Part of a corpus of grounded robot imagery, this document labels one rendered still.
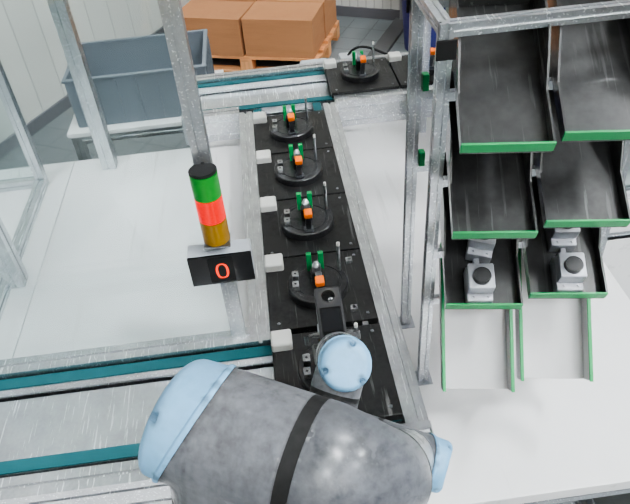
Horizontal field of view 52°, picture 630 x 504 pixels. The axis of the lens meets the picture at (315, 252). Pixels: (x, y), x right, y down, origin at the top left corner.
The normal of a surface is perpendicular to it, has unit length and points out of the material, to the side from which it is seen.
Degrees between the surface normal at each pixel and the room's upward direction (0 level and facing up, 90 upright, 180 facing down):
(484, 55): 25
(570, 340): 45
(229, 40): 90
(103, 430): 0
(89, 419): 0
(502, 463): 0
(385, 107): 90
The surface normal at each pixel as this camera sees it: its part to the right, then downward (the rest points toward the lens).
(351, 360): 0.04, -0.06
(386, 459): 0.64, -0.43
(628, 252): 0.11, 0.64
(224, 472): -0.31, 0.11
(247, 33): -0.23, 0.65
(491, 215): -0.08, -0.41
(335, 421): 0.22, -0.82
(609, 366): -0.07, -0.76
